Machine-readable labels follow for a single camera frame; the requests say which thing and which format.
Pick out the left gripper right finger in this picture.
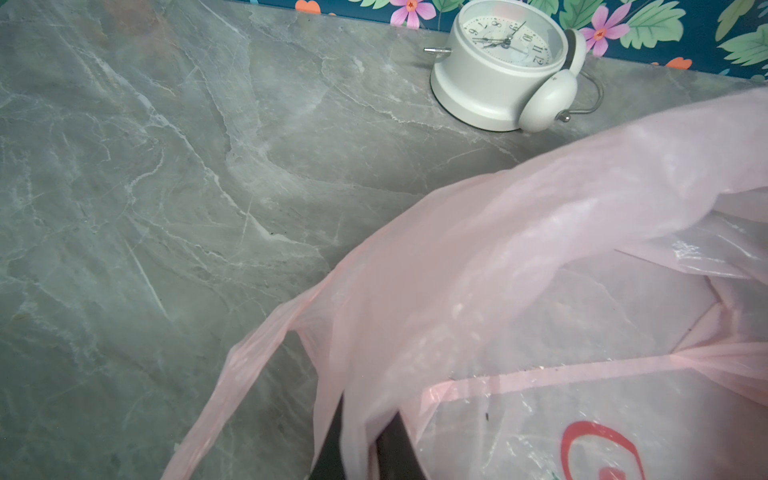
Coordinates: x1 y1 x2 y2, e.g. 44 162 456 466
376 412 427 480

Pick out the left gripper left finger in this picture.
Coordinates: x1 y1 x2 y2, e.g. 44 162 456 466
308 396 346 480

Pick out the pink plastic bag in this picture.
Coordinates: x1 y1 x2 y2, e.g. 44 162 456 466
163 87 767 479

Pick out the white alarm clock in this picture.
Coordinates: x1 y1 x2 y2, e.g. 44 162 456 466
430 1 587 133

